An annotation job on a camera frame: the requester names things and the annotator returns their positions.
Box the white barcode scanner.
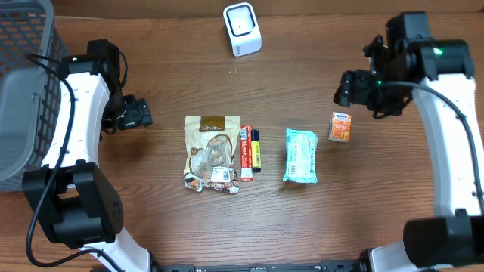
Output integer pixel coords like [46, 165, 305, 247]
[222, 2, 262, 57]

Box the teal tissue pack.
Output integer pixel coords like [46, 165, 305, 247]
[283, 128, 318, 184]

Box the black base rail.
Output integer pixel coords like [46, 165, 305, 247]
[151, 260, 371, 272]

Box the brown snack pouch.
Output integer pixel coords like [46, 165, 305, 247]
[183, 116, 241, 194]

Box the yellow highlighter marker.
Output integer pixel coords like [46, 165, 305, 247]
[251, 129, 262, 172]

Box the red snack stick packet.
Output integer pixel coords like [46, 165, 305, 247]
[240, 125, 254, 181]

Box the grey plastic mesh basket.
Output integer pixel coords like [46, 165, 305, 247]
[1, 0, 69, 192]

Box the orange tissue pack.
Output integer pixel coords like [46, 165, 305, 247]
[328, 112, 352, 143]

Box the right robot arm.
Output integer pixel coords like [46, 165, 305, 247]
[334, 11, 483, 271]

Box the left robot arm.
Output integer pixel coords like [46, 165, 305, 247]
[22, 39, 160, 271]

